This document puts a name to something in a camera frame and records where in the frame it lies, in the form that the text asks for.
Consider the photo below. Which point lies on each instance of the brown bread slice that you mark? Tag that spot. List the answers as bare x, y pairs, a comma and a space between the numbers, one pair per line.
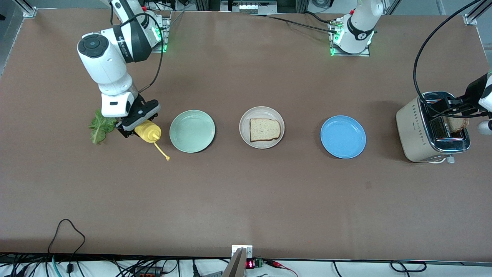
457, 124
265, 130

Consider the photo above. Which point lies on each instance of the grey camera pole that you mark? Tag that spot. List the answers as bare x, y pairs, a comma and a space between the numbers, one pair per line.
235, 265

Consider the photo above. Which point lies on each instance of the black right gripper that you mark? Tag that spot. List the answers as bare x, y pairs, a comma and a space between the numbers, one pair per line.
127, 133

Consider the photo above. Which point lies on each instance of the blue plate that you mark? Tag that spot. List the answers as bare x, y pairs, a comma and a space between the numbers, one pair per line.
343, 137

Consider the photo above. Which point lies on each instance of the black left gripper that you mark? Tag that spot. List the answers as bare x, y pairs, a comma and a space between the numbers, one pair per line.
473, 93

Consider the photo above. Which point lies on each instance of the light green plate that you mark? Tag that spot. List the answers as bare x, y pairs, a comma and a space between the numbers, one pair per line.
192, 132

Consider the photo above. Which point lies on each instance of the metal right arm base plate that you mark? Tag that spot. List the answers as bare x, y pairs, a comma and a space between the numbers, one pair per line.
167, 27

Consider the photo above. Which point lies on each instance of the yellow mustard squeeze bottle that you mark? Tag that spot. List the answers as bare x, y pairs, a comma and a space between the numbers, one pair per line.
148, 132

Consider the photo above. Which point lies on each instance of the silver mount bracket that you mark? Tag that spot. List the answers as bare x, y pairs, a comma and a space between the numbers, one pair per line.
248, 250

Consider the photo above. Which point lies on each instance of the aluminium frame corner bracket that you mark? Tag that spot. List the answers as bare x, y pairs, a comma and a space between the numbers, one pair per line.
471, 19
29, 11

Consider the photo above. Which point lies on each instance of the lit control box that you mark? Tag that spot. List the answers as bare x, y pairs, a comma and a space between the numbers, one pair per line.
248, 7

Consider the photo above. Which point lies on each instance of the green lettuce leaf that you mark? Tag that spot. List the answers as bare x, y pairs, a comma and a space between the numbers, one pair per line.
99, 129

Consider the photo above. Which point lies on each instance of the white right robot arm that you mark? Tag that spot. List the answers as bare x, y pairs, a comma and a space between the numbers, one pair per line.
103, 65

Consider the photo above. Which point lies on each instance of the beige chrome toaster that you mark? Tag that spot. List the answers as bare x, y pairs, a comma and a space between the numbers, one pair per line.
415, 134

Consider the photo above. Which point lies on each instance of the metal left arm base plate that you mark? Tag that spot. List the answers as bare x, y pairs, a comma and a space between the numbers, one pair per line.
365, 54

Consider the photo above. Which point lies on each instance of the red display circuit board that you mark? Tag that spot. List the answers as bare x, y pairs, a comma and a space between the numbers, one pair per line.
251, 264

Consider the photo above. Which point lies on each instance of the beige plate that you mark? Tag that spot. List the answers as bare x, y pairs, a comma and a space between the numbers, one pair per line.
245, 127

